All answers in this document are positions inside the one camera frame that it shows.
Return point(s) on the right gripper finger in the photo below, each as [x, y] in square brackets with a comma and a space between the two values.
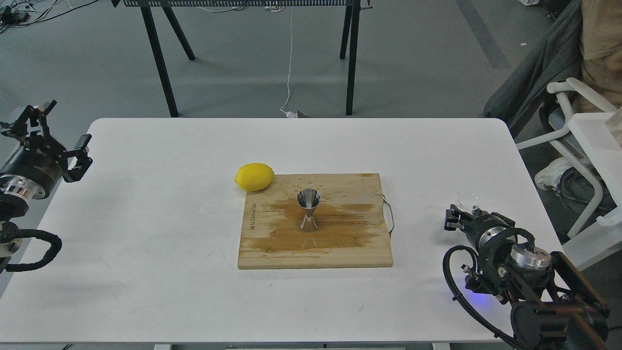
[493, 219]
[456, 218]

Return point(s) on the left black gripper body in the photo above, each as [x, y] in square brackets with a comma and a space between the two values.
[30, 173]

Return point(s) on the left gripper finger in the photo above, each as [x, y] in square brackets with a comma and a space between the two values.
[31, 129]
[83, 161]

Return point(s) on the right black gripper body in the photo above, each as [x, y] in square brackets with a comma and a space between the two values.
[482, 234]

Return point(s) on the steel double jigger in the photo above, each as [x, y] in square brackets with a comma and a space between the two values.
[308, 199]

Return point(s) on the small clear measuring cup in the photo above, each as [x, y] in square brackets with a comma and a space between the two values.
[467, 201]

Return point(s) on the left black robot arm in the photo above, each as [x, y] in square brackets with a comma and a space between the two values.
[12, 237]

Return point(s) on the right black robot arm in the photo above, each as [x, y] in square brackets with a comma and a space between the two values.
[553, 306]

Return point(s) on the bamboo cutting board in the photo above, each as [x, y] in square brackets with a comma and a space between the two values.
[352, 231]

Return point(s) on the grey office chair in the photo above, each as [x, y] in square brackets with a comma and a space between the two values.
[560, 140]

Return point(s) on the yellow lemon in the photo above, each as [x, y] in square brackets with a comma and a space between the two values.
[254, 176]

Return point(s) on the person in grey clothes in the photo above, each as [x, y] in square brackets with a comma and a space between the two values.
[584, 42]

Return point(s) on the black metal frame table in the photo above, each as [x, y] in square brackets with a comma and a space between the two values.
[255, 48]

